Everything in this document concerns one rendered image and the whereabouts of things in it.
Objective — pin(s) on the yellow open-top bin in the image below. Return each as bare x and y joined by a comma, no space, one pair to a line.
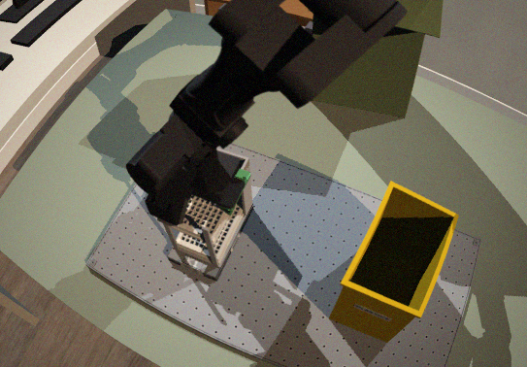
402,263

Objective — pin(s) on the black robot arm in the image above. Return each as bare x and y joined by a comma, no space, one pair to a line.
277,54

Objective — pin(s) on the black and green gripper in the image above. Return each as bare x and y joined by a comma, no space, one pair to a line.
226,190

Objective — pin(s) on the white well plate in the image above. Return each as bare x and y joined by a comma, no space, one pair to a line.
212,217
223,240

